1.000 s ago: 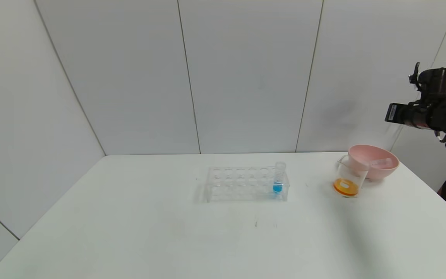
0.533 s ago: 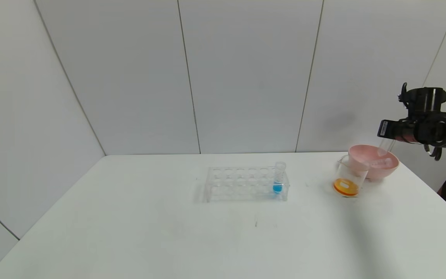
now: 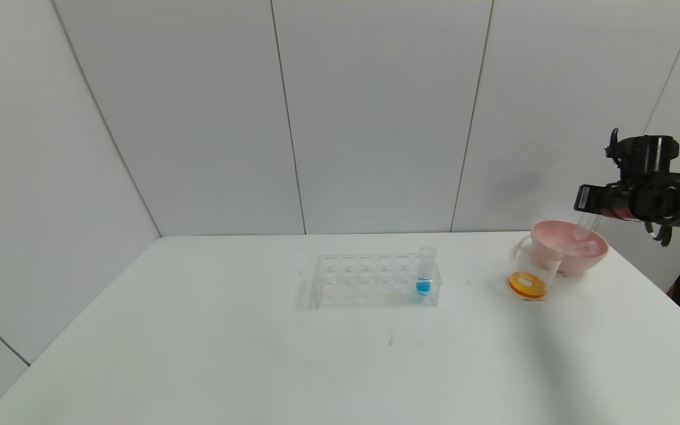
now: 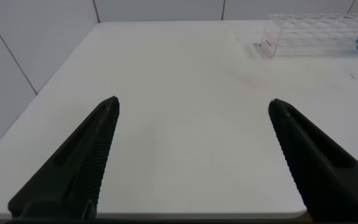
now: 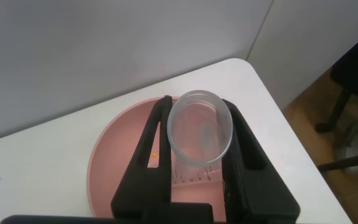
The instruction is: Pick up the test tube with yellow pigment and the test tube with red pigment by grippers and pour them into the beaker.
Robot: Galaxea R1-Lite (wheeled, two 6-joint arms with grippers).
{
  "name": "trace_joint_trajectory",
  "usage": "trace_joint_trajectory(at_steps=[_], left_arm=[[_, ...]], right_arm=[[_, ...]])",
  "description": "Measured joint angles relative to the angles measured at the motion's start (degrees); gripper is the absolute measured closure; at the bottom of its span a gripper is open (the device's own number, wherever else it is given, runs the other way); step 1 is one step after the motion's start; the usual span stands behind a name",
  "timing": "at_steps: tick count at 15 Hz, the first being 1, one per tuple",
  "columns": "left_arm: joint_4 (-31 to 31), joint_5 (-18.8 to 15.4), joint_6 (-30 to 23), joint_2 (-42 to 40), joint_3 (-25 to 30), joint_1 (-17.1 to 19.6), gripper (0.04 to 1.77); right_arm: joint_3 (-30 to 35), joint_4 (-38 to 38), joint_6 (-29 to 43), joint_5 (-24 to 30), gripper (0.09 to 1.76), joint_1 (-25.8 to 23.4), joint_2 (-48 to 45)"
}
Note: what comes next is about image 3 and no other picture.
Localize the pink bowl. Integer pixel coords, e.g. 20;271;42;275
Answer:
531;220;609;276

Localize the test tube with yellow pigment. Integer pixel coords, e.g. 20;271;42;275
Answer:
576;211;603;240

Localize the clear plastic test tube rack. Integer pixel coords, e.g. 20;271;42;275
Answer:
310;253;442;309

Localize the clear glass beaker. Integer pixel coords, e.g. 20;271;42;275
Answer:
508;236;564;302

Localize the test tube with blue pigment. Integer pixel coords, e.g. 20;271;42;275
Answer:
416;247;436;296

